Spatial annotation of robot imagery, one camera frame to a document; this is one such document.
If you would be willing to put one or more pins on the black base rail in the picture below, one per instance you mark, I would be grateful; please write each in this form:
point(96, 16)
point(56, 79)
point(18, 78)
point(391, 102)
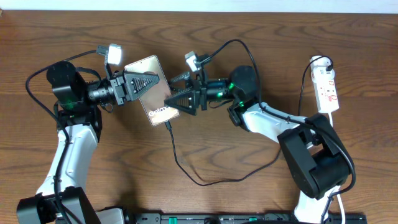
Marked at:
point(156, 218)

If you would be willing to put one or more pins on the white power strip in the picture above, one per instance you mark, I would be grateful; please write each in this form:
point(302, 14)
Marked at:
point(325, 90)

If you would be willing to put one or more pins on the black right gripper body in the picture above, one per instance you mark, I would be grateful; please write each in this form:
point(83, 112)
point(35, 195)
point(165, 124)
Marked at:
point(217, 90)

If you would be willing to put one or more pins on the white USB charger adapter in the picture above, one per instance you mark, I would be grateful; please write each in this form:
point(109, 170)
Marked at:
point(322, 65)

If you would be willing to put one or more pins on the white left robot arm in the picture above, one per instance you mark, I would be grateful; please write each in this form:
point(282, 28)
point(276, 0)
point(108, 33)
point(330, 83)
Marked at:
point(62, 198)

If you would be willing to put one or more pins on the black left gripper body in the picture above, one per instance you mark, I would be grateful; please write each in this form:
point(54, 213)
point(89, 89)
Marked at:
point(106, 93)

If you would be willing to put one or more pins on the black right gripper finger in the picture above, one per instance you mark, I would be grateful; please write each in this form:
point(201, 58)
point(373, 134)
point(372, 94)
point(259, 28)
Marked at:
point(186, 100)
point(185, 76)

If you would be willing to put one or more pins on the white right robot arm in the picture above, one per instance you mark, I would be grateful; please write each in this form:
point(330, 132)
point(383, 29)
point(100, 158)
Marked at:
point(317, 159)

